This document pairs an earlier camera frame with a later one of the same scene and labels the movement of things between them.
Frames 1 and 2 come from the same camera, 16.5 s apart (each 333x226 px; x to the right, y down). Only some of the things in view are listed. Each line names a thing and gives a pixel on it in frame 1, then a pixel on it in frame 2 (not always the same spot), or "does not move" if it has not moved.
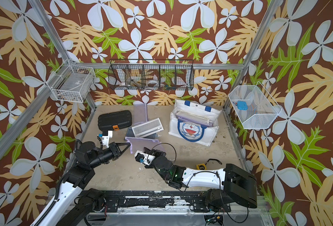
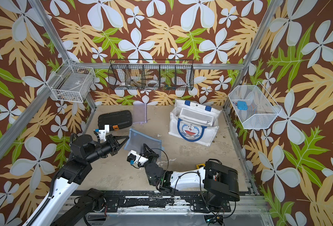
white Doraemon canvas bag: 194,122 does not move
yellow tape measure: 201,166 does not move
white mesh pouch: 147,128 -> 196,116
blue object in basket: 242,105 does not move
